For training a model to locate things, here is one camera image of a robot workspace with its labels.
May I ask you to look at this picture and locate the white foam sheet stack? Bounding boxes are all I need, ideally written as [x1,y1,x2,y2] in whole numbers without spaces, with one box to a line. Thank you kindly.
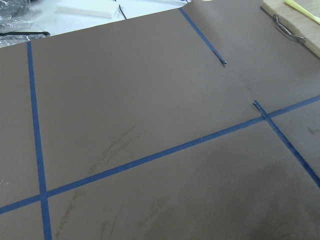
[56,0,119,19]

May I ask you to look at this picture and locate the bamboo cutting board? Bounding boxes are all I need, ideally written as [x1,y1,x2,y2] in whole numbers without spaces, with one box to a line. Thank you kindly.
[261,0,320,56]

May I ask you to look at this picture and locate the crumpled clear plastic bag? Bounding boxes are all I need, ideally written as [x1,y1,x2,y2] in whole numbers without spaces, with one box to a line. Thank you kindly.
[0,0,51,48]

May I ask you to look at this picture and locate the yellow plastic knife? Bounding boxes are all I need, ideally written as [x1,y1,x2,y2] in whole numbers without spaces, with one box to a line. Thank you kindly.
[284,0,320,24]

